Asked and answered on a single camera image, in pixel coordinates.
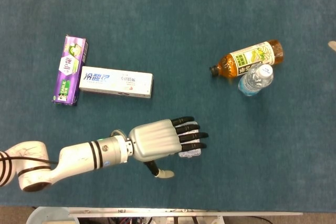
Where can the teal felt table cloth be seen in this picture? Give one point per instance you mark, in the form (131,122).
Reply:
(157,11)

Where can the pale round tub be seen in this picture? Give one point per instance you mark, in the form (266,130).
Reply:
(47,216)

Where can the clear plastic box barcode label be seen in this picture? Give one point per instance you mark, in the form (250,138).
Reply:
(190,154)

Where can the purple toothpaste box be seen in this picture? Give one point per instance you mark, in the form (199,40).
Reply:
(69,72)

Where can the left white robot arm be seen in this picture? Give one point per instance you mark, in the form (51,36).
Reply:
(78,155)

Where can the white toothpaste box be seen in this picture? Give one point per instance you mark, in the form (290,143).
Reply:
(115,82)

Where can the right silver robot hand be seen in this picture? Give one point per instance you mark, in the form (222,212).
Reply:
(333,46)

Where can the clear water bottle blue label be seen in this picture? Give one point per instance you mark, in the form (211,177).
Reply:
(252,83)

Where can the aluminium frame rail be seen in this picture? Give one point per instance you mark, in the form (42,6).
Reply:
(183,213)

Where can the amber tea bottle green label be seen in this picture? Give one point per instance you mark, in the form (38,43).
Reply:
(231,64)

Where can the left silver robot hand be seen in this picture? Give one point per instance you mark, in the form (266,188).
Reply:
(155,141)

